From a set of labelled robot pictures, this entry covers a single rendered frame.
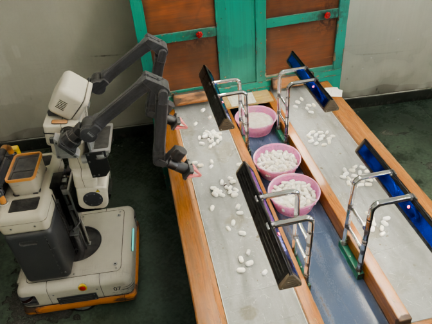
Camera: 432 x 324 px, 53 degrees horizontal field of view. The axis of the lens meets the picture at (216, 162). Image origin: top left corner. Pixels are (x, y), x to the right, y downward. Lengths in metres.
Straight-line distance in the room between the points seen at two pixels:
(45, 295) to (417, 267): 1.96
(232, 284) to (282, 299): 0.22
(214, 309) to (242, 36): 1.74
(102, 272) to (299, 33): 1.93
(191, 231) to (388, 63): 2.77
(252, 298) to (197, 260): 0.30
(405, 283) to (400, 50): 2.68
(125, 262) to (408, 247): 1.54
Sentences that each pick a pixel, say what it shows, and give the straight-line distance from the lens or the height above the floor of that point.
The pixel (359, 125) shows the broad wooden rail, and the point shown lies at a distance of 2.78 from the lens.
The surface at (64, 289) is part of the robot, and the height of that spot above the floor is 0.25.
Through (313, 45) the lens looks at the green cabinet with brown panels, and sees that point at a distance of 3.08.
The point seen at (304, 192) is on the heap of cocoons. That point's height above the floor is 0.74.
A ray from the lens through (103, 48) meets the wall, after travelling 3.74.
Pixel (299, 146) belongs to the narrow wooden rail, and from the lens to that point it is 2.56.
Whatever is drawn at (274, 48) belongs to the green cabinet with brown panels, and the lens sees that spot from 2.99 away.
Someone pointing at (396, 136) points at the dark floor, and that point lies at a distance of 4.09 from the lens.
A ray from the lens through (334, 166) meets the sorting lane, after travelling 2.48.
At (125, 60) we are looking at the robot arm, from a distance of 2.31.
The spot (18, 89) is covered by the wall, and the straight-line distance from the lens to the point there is 4.04.
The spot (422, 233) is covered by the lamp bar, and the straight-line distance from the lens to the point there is 1.76.
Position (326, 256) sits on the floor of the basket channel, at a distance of 2.11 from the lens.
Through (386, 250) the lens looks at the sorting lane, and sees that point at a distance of 2.10.
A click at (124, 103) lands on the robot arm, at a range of 1.92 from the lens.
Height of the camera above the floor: 2.30
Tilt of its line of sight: 39 degrees down
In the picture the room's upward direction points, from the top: 5 degrees counter-clockwise
